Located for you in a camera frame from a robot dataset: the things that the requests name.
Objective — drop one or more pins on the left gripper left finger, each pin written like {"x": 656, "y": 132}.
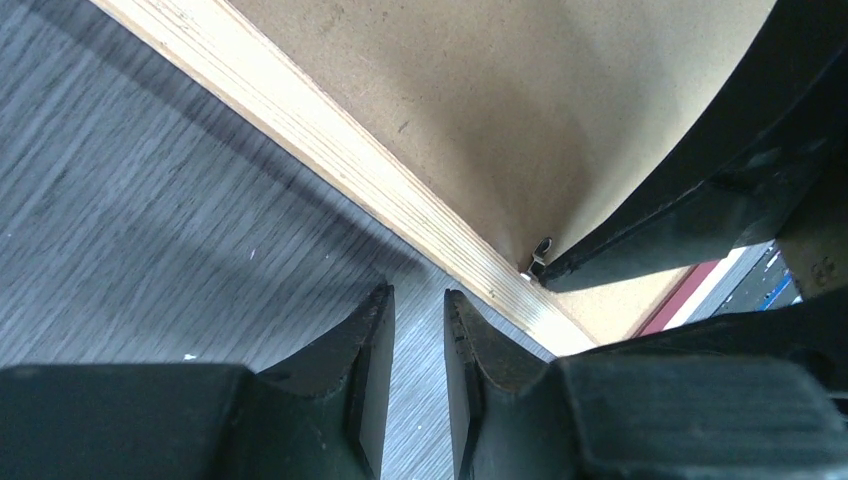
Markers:
{"x": 318, "y": 414}

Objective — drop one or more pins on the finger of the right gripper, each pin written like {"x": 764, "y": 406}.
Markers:
{"x": 739, "y": 172}

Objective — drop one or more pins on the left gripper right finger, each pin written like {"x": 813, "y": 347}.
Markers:
{"x": 755, "y": 395}

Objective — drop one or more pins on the brown backing board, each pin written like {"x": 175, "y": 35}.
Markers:
{"x": 528, "y": 119}

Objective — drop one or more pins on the pink wooden picture frame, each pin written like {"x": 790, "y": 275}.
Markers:
{"x": 223, "y": 51}

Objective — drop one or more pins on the small metal frame clip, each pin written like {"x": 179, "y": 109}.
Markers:
{"x": 537, "y": 262}

